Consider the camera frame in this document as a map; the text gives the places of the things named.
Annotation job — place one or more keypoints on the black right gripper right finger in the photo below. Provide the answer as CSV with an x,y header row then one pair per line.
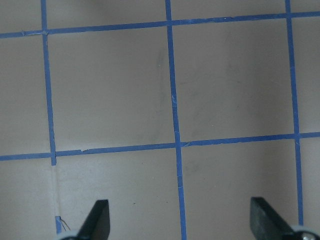
x,y
266,224

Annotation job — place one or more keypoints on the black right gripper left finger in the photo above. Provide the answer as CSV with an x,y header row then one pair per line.
x,y
97,224

